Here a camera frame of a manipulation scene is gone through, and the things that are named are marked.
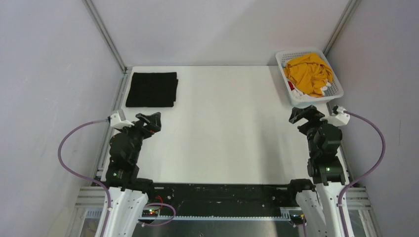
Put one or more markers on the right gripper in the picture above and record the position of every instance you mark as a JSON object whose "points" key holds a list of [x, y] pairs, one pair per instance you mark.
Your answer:
{"points": [[310, 112]]}

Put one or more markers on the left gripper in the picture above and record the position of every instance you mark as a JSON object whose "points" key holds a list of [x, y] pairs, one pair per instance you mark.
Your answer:
{"points": [[154, 124]]}

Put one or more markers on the yellow t shirt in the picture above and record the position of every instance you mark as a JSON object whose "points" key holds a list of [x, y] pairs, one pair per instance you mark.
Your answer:
{"points": [[309, 73]]}

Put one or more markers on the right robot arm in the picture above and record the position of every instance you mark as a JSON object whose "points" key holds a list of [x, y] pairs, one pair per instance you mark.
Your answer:
{"points": [[322, 198]]}

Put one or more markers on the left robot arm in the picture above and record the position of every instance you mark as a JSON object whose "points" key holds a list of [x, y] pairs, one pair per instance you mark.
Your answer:
{"points": [[125, 193]]}

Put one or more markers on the white t shirt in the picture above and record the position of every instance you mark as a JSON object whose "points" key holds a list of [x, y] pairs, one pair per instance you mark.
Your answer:
{"points": [[301, 95]]}

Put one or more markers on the folded black t shirt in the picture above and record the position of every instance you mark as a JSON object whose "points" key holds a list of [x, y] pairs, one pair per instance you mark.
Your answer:
{"points": [[152, 90]]}

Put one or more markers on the white plastic basket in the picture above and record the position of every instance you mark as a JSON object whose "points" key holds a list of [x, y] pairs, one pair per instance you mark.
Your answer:
{"points": [[333, 92]]}

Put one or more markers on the left controller board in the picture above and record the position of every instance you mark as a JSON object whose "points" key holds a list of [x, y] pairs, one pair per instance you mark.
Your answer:
{"points": [[150, 213]]}

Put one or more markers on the controller board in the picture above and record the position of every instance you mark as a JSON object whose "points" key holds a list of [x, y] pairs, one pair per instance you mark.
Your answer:
{"points": [[297, 219], [150, 213]]}

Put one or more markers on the right controller board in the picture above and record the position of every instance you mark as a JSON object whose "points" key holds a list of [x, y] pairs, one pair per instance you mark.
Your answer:
{"points": [[297, 219]]}

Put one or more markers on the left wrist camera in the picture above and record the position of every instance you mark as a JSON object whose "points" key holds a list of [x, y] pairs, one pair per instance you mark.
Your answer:
{"points": [[118, 120]]}

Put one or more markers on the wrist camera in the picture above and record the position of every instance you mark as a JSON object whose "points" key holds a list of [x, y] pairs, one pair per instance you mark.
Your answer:
{"points": [[118, 120], [338, 117]]}

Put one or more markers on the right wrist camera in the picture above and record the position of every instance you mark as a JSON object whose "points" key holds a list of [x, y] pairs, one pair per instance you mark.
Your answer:
{"points": [[338, 117]]}

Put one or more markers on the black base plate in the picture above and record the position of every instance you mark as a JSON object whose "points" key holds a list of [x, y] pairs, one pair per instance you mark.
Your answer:
{"points": [[228, 200]]}

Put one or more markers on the right corner aluminium post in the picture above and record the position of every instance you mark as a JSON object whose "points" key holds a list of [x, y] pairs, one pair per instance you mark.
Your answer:
{"points": [[348, 12]]}

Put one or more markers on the corner aluminium post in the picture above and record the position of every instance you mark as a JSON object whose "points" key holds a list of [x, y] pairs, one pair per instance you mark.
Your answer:
{"points": [[348, 12], [97, 20]]}

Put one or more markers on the left corner aluminium post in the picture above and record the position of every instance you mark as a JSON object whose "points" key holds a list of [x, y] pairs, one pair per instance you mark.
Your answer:
{"points": [[97, 20]]}

